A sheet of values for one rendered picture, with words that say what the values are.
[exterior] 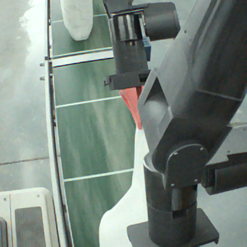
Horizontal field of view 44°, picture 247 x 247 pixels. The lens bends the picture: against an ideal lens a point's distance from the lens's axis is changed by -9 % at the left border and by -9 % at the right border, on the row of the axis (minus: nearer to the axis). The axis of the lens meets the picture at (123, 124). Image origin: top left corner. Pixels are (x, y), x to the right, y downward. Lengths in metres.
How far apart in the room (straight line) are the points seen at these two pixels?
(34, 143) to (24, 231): 0.73
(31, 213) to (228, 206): 1.01
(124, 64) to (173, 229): 0.31
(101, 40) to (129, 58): 1.44
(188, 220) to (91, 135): 1.13
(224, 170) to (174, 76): 0.13
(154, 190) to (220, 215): 1.40
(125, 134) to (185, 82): 1.22
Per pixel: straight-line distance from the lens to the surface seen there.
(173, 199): 0.33
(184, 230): 0.36
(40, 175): 1.82
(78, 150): 1.40
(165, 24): 0.55
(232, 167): 0.33
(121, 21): 0.56
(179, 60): 0.24
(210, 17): 0.22
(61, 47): 1.97
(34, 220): 1.40
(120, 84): 0.54
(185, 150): 0.25
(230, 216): 1.73
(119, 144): 1.41
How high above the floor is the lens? 1.50
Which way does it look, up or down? 49 degrees down
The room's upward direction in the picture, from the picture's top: straight up
